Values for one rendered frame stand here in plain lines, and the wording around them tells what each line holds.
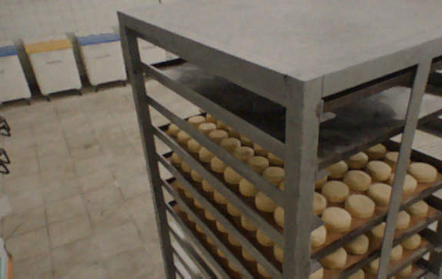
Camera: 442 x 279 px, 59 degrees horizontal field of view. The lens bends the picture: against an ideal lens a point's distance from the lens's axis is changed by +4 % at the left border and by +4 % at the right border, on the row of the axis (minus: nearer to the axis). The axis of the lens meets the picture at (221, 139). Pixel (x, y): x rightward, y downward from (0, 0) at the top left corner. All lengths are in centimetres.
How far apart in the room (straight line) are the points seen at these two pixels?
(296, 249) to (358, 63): 28
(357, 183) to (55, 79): 521
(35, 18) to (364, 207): 579
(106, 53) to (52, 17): 94
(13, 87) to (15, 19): 100
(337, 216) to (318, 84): 33
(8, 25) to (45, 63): 81
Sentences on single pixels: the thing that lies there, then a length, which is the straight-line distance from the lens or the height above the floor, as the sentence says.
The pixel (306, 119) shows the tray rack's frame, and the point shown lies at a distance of 47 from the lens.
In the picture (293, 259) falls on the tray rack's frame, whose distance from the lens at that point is 61.
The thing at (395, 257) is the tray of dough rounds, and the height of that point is 132.
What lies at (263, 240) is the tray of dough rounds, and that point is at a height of 142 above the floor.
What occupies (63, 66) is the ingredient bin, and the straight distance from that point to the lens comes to 571.
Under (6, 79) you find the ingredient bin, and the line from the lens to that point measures 574.
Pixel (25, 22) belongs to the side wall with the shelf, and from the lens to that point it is 624.
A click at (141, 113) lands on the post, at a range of 104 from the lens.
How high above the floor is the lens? 197
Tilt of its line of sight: 29 degrees down
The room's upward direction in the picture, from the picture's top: 4 degrees counter-clockwise
